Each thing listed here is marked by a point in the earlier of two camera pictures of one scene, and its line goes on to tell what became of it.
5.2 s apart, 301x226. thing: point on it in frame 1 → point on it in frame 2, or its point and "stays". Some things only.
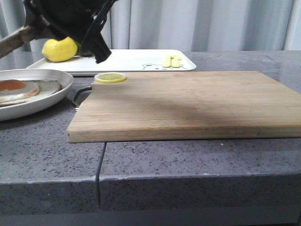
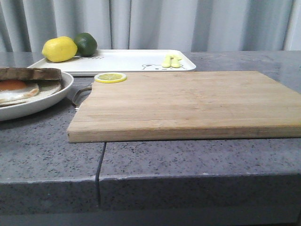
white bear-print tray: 120,60 stays
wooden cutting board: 187,106 stays
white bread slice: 17,39 → 30,74
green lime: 84,48 stays
